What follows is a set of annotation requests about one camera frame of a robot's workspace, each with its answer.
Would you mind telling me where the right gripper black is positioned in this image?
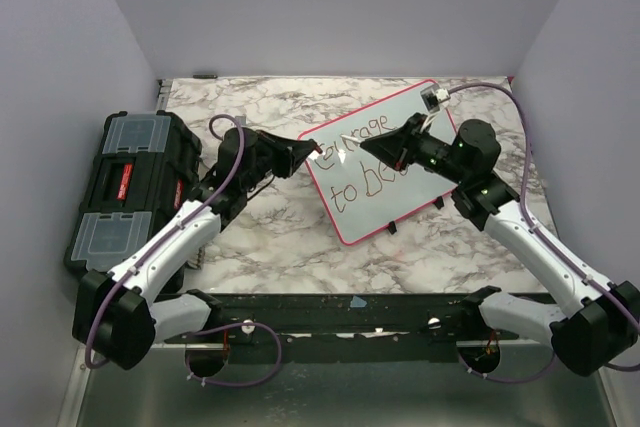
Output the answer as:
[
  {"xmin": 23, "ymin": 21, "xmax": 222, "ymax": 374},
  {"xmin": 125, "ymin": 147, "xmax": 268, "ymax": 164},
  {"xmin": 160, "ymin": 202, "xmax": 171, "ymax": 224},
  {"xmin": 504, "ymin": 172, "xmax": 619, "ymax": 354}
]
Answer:
[{"xmin": 361, "ymin": 113, "xmax": 469, "ymax": 185}]

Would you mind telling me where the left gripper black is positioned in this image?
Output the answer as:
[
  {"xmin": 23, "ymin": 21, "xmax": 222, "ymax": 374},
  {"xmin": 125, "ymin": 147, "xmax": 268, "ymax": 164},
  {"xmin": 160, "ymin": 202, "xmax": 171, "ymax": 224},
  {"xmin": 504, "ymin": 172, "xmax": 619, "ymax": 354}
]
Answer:
[{"xmin": 242, "ymin": 130, "xmax": 316, "ymax": 192}]

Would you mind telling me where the whiteboard with pink frame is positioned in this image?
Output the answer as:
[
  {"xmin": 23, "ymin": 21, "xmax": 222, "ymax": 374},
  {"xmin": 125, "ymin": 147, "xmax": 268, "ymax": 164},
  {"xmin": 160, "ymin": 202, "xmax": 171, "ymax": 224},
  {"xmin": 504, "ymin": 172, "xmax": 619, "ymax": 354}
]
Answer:
[{"xmin": 298, "ymin": 80, "xmax": 454, "ymax": 245}]

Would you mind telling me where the whiteboard marker white barrel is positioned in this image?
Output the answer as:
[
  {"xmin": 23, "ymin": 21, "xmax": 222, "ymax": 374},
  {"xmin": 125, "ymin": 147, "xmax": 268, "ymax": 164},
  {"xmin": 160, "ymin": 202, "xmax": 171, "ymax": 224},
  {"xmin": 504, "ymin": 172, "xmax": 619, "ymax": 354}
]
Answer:
[{"xmin": 342, "ymin": 135, "xmax": 362, "ymax": 146}]

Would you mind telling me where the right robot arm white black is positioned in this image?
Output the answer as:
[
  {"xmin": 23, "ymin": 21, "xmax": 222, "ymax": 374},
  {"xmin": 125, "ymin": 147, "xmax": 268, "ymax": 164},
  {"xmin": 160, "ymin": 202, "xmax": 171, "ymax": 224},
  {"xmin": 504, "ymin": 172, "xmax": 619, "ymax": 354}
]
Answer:
[{"xmin": 360, "ymin": 114, "xmax": 639, "ymax": 377}]

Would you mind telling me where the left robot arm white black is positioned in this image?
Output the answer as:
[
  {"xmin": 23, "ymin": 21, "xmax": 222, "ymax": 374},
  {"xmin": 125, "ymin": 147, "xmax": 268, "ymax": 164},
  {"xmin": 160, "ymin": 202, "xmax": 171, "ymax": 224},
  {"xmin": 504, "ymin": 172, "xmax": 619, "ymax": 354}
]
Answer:
[{"xmin": 72, "ymin": 127, "xmax": 321, "ymax": 370}]

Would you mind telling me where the black whiteboard stand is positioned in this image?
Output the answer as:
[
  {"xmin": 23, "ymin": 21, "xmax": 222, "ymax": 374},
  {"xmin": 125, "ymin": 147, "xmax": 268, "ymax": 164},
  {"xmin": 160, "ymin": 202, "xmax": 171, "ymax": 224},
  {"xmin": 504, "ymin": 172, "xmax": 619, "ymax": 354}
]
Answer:
[{"xmin": 386, "ymin": 195, "xmax": 444, "ymax": 235}]

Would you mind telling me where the black toolbox with clear lids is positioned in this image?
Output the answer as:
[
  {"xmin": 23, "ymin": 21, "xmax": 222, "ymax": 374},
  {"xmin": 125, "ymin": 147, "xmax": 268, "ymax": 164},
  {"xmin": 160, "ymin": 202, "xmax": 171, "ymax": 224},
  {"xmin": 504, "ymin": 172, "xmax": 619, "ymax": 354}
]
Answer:
[{"xmin": 64, "ymin": 111, "xmax": 202, "ymax": 279}]

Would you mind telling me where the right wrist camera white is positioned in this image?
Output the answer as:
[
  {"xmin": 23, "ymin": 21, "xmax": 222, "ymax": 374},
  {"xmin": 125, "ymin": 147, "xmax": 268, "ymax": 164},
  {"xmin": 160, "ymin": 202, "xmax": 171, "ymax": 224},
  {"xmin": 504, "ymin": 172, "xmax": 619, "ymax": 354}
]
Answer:
[{"xmin": 420, "ymin": 85, "xmax": 450, "ymax": 132}]

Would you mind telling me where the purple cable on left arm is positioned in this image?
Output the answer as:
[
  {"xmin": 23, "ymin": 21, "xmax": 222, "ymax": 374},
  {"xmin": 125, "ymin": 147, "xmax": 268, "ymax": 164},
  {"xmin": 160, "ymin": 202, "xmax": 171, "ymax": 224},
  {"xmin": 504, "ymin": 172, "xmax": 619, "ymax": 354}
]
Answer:
[{"xmin": 84, "ymin": 114, "xmax": 284, "ymax": 388}]

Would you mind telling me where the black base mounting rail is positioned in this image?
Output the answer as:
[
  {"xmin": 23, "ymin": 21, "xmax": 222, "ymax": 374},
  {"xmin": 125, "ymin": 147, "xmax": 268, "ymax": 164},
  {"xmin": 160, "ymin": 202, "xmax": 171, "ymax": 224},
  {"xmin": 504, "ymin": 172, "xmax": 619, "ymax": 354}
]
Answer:
[{"xmin": 187, "ymin": 294, "xmax": 501, "ymax": 364}]

